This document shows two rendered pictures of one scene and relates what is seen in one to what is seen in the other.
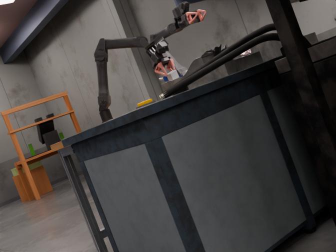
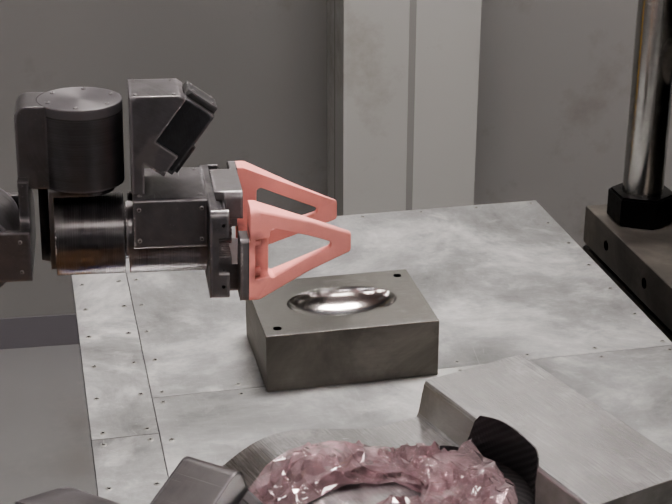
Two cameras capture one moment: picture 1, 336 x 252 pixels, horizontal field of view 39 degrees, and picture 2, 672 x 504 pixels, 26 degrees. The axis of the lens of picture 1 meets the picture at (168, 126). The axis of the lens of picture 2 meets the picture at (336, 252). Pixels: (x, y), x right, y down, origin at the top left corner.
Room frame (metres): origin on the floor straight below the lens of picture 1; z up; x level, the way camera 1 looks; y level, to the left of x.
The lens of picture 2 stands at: (2.31, 0.48, 1.58)
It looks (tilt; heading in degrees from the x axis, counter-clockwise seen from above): 23 degrees down; 295
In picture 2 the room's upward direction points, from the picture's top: straight up
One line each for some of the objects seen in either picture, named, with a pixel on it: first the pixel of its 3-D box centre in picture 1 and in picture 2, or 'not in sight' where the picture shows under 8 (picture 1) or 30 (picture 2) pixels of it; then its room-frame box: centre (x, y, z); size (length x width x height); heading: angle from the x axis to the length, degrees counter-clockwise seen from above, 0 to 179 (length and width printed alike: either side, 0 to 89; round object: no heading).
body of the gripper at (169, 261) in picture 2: (189, 19); (178, 230); (2.81, -0.34, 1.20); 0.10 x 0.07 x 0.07; 124
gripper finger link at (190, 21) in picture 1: (194, 15); (281, 236); (2.74, -0.37, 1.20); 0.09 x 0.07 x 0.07; 34
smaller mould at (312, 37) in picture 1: (297, 45); (339, 327); (2.95, -0.93, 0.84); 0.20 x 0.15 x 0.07; 37
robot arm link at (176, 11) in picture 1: (178, 18); (36, 178); (2.89, -0.29, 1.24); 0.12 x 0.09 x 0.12; 34
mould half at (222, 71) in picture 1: (208, 70); not in sight; (2.45, -0.30, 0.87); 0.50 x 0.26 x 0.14; 37
